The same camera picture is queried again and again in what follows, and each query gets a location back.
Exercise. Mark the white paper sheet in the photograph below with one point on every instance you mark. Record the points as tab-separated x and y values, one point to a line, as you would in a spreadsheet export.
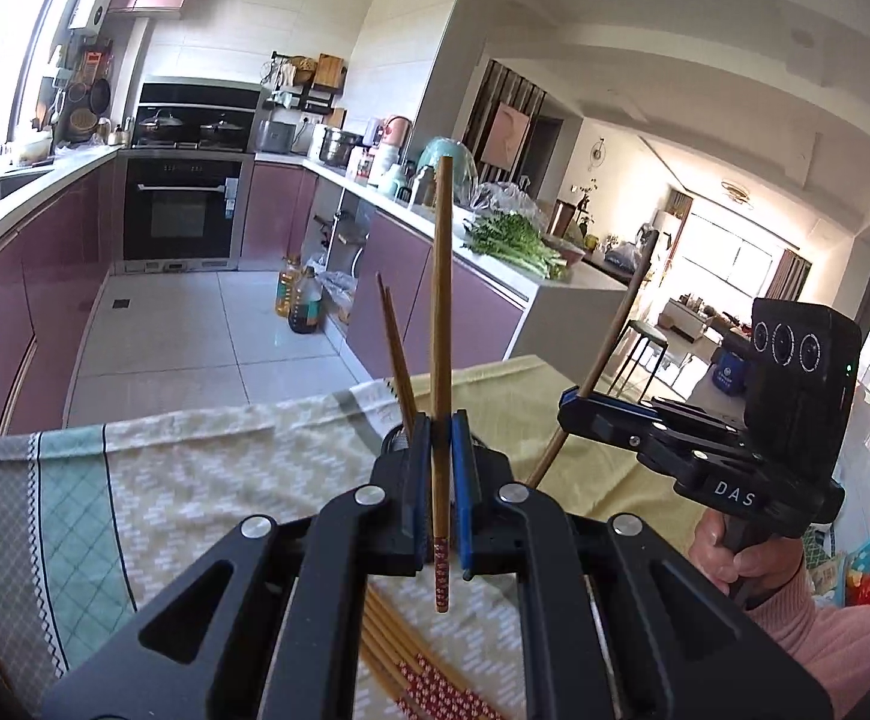
375	401

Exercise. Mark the wooden cutting board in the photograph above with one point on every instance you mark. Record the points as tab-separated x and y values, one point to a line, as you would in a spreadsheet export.
330	71

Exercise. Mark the hanging pans and utensils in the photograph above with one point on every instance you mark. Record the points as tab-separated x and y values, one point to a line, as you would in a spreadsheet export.
82	101

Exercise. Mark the pink base cabinets under sink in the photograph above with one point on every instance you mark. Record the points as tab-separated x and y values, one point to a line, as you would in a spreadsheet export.
37	292

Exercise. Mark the pink base cabinet beside oven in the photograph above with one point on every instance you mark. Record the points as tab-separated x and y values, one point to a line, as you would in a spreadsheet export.
274	210

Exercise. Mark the crumpled plastic bag under counter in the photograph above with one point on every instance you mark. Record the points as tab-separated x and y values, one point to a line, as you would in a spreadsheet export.
336	292

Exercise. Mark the person's right forearm pink sleeve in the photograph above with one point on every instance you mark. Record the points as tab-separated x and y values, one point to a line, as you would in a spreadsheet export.
840	637

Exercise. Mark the black bar stool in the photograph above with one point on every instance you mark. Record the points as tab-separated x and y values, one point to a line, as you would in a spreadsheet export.
645	334

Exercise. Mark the bunch of wooden chopsticks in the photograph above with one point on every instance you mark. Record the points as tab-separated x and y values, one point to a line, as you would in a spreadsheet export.
397	652

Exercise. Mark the black wall rack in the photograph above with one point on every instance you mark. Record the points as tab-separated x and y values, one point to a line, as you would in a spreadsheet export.
307	94

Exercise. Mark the round ceiling lamp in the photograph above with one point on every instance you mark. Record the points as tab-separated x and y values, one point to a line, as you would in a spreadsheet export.
735	191

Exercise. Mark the pink bowl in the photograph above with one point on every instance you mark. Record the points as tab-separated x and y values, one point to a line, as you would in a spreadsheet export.
570	249

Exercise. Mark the black range hood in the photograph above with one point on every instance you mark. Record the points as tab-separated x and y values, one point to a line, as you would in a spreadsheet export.
195	96

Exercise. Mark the bunch of green vegetables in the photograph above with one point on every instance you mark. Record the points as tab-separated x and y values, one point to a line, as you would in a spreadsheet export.
517	244

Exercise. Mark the clear plastic bag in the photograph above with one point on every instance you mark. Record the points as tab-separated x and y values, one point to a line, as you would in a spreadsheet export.
502	199

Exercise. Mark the grey thermos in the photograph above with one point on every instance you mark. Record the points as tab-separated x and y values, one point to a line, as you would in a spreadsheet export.
424	187

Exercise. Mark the dark oil bottle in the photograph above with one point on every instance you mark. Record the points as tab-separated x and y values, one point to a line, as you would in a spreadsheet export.
306	307

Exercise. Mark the stainless steel pot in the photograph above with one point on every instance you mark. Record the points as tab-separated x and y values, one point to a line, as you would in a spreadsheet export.
341	146

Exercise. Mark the black pot with lid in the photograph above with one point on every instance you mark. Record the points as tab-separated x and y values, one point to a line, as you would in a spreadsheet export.
221	129

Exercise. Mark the pink kettle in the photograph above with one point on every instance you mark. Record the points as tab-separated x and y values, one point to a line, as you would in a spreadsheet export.
397	131

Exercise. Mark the wall clock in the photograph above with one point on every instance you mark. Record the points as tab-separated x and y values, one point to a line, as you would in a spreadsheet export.
596	154

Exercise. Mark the blue bag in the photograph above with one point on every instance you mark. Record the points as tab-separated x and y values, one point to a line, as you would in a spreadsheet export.
727	373

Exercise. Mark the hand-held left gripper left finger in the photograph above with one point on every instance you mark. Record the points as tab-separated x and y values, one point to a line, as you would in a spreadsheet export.
423	487

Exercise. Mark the black built-in oven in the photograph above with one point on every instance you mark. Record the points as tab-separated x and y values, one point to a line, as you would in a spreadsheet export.
180	210

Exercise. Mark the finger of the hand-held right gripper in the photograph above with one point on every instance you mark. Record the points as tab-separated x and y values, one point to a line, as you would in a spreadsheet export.
694	411
607	420

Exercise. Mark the pink island cabinet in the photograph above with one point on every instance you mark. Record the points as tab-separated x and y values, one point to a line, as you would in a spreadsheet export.
397	262

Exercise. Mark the pink wall picture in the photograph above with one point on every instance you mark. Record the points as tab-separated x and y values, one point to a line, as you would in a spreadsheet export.
506	133

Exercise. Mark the green and yellow patterned tablecloth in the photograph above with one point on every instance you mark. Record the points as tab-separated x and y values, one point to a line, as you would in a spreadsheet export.
202	465

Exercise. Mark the mint green bottle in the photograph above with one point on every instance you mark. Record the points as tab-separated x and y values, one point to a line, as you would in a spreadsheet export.
394	181

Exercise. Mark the person's right hand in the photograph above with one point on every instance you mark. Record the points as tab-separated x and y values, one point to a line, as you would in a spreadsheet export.
769	559

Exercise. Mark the yellow oil bottle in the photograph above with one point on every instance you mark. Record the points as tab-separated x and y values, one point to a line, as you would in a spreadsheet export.
286	292

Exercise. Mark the wok with glass lid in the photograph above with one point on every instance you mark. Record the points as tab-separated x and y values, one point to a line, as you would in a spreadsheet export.
159	126

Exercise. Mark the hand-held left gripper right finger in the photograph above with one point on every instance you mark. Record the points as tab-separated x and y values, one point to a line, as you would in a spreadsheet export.
460	487

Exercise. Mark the brown tumbler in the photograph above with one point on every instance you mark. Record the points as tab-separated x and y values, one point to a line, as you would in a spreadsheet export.
564	217

